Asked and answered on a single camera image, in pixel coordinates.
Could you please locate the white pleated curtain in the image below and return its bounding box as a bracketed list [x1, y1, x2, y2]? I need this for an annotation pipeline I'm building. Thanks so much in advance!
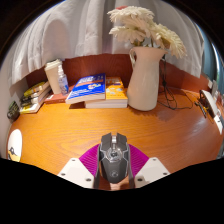
[9, 0, 205, 88]

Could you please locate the cream lidded tumbler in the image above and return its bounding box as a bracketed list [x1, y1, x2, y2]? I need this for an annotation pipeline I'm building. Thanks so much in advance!
[44, 58, 64, 95]

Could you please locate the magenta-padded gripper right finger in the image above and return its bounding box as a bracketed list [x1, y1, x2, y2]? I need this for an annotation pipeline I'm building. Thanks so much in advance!
[128, 143, 172, 190]

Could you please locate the pink flower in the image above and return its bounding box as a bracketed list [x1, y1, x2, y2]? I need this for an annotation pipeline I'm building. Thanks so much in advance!
[114, 4, 129, 11]

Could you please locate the yellow black cover book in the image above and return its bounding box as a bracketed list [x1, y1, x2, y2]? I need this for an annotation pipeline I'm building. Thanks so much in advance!
[22, 80, 49, 98]

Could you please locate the dark green mug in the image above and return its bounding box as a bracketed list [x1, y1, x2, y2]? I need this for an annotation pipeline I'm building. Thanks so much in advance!
[6, 100, 21, 122]

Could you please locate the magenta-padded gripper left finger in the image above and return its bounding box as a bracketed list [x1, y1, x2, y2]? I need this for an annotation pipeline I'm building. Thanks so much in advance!
[57, 143, 101, 190]

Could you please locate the white yellow black mouse pad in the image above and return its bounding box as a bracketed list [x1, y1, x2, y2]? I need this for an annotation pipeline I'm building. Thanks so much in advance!
[6, 128, 24, 163]

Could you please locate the white daisy bouquet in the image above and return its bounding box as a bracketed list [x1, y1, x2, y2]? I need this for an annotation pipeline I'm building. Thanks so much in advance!
[107, 5, 188, 60]

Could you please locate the orange cover book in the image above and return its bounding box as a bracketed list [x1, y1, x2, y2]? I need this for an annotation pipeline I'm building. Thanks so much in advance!
[83, 76, 129, 109]

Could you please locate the dark thick book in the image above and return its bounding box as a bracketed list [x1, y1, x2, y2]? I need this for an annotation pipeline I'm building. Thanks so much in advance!
[19, 87, 52, 107]

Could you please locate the white tilted desk device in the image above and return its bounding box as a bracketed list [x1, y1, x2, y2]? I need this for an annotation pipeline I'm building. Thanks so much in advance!
[199, 89, 219, 119]

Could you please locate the dark grey computer mouse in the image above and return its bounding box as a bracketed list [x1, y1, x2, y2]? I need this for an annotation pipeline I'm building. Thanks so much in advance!
[96, 132, 134, 185]

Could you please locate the clear pump bottle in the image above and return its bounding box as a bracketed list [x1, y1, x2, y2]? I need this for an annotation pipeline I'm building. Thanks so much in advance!
[57, 64, 70, 96]

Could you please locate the red flat book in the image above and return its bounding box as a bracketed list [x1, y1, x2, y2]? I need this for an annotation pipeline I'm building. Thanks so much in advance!
[43, 84, 76, 105]

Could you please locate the black cable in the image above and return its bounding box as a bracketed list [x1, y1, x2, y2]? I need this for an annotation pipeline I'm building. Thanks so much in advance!
[159, 54, 201, 111]

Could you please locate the white ceramic jug vase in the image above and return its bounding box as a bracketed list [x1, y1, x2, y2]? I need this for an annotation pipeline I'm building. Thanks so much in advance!
[126, 46, 167, 112]

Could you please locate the white-edged thick book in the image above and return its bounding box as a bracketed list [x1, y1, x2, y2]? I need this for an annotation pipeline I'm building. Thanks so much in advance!
[19, 94, 51, 115]

